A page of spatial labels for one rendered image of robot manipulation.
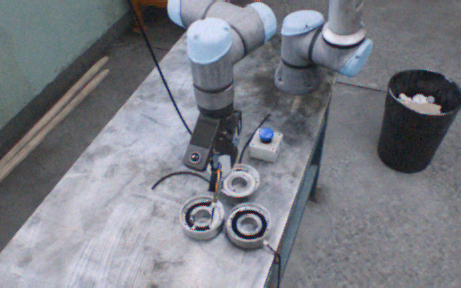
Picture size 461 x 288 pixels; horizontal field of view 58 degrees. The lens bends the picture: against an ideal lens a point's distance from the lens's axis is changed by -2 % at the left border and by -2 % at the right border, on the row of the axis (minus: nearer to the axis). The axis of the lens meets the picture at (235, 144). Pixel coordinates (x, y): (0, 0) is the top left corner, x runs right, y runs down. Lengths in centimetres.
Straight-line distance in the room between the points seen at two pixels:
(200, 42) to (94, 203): 58
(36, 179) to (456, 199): 210
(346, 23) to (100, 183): 76
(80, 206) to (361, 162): 153
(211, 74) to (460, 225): 166
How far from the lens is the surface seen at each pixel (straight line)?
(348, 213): 206
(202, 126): 81
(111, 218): 108
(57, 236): 110
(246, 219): 100
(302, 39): 125
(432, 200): 222
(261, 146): 112
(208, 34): 70
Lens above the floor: 165
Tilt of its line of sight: 46 degrees down
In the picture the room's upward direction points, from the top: 3 degrees counter-clockwise
